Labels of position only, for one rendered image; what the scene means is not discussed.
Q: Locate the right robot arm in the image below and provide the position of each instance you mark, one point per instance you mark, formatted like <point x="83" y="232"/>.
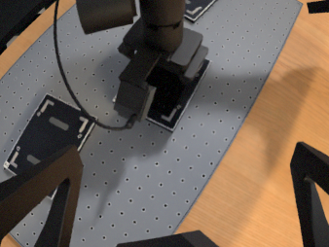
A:
<point x="99" y="15"/>

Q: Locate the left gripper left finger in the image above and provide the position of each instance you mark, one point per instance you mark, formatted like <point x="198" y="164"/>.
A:
<point x="20" y="194"/>

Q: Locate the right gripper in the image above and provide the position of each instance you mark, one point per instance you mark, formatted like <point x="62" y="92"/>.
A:
<point x="161" y="45"/>

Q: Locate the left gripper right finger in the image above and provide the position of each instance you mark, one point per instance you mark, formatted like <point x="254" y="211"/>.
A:
<point x="308" y="167"/>

